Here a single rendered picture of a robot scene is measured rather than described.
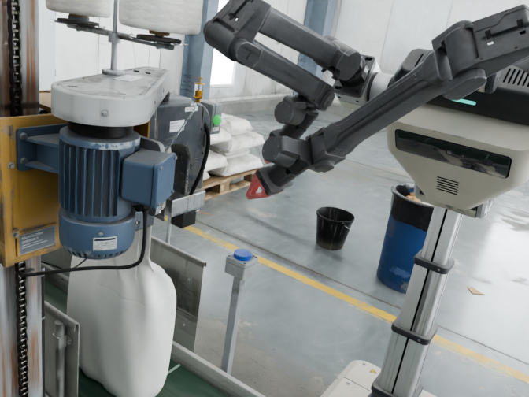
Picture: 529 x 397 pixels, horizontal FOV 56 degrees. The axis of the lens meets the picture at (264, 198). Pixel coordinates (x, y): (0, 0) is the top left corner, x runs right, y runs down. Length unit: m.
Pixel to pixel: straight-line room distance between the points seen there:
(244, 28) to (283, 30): 0.13
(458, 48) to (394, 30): 8.66
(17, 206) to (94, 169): 0.22
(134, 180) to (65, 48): 5.15
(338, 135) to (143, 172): 0.40
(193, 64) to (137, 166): 6.40
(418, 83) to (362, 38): 8.84
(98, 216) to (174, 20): 0.40
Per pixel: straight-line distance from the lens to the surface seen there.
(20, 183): 1.12
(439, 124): 1.35
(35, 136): 1.09
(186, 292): 1.92
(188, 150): 1.42
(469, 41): 0.89
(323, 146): 1.10
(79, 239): 1.03
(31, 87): 1.15
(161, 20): 1.02
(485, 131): 1.33
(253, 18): 1.01
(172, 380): 1.85
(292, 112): 1.26
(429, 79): 0.90
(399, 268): 3.44
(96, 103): 0.92
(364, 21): 9.76
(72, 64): 6.15
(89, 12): 1.23
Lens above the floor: 1.59
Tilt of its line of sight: 20 degrees down
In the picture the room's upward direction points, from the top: 9 degrees clockwise
